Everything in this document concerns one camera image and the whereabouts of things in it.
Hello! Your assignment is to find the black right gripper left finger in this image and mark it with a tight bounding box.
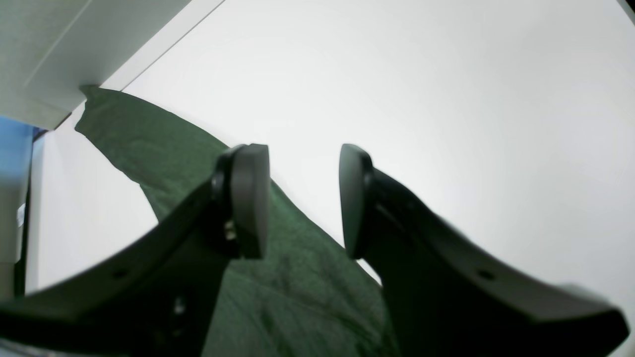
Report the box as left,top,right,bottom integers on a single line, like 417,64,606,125
1,144,271,357

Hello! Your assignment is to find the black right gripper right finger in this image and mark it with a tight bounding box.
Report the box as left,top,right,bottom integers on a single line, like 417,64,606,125
339,144,630,357

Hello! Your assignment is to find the green long sleeve shirt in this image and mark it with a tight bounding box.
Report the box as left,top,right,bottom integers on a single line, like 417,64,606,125
75,85,400,357

